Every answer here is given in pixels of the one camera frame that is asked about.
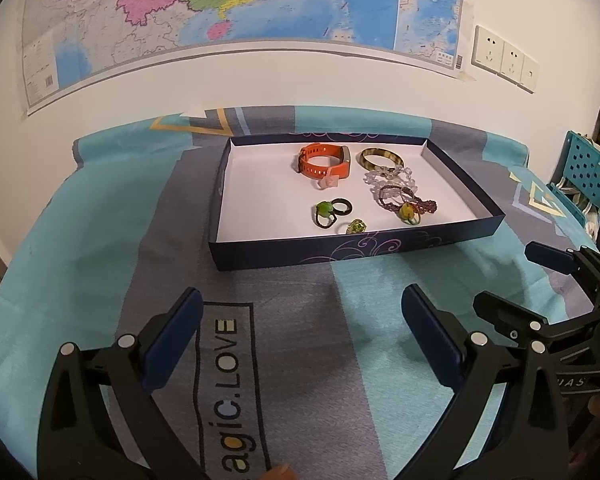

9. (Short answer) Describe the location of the patterned cloth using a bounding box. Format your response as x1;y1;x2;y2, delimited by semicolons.
555;182;600;236

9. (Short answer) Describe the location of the colourful wall map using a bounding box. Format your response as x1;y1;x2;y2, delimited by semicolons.
21;0;466;118

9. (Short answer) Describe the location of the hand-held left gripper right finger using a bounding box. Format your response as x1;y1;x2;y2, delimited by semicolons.
401;284;572;480

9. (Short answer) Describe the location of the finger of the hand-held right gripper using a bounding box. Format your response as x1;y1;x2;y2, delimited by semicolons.
473;291;556;351
526;241;600;306

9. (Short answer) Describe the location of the clear bead bracelet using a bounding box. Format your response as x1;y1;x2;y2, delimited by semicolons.
364;166;421;202

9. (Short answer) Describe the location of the white wall socket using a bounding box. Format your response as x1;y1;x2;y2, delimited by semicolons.
471;25;506;72
500;40;526;83
521;55;540;93

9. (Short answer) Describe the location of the teal perforated chair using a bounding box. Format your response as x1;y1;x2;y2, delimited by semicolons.
550;130;600;241

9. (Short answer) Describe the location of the tortoiseshell bangle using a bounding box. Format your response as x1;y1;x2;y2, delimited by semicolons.
357;147;405;172

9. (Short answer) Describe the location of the green bead hair tie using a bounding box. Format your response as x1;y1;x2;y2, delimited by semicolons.
311;201;338;230

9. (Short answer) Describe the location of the dark blue shallow box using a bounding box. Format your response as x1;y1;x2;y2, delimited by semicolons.
209;132;506;272

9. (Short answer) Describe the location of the teal and grey printed blanket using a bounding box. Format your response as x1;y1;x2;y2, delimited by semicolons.
0;105;600;480

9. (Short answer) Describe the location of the purple bead bracelet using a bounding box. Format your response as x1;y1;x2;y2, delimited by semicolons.
377;187;438;214

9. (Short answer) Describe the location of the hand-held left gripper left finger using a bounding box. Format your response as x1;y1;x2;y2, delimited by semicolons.
36;287;206;480

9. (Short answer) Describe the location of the orange strap watch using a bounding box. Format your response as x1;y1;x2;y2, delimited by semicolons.
298;143;352;181

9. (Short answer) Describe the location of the yellow bead hair tie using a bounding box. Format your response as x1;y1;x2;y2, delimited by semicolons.
399;202;423;226

